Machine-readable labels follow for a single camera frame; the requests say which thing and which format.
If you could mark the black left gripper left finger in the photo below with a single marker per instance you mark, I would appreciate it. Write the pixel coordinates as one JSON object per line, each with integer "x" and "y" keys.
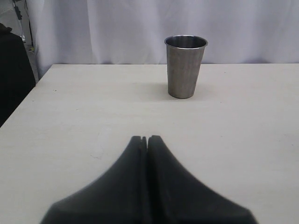
{"x": 119, "y": 196}

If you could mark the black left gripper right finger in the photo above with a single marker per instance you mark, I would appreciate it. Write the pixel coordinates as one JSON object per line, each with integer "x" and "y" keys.
{"x": 180, "y": 198}

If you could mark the stainless steel cup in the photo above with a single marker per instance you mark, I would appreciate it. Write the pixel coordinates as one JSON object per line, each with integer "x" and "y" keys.
{"x": 184, "y": 56}

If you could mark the dark object at left edge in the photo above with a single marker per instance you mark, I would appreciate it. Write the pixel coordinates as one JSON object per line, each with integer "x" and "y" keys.
{"x": 16, "y": 75}

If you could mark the white backdrop curtain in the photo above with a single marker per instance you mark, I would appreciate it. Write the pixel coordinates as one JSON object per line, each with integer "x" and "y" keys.
{"x": 133, "y": 31}

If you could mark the light stand at left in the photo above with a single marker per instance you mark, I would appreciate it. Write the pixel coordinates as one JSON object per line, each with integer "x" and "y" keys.
{"x": 19, "y": 18}

